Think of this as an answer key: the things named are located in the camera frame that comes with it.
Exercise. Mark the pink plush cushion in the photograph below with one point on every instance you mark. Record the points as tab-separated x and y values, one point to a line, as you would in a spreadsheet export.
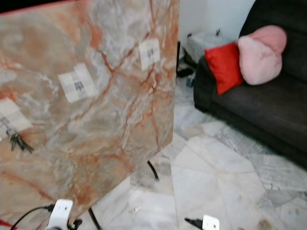
264	53

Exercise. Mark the grey marble side table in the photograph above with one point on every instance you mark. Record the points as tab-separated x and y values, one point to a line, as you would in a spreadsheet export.
201	44

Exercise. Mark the white taped wall hook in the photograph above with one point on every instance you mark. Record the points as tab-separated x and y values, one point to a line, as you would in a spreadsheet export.
76	83
12	115
149	53

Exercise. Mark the black panel stand leg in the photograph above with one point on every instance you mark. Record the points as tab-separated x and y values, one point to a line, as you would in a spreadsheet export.
152	170
95	219

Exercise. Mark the orange veined marble panel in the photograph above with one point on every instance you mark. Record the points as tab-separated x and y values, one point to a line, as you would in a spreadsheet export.
124	124

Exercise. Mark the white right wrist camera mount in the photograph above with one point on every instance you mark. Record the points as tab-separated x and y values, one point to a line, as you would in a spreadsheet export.
210	223

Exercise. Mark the dark grey fabric sofa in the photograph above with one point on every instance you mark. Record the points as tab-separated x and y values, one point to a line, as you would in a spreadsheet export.
259	105

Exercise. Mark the dark metal key bunch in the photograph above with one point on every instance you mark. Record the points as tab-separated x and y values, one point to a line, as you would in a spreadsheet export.
19	141

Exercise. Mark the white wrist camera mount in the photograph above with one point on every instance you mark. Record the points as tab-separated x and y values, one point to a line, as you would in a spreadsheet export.
210	223
61	214

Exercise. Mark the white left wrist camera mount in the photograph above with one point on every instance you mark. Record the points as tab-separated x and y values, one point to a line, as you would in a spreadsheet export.
61	214

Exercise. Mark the red cushion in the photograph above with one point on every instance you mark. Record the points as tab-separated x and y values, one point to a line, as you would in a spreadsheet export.
224	67

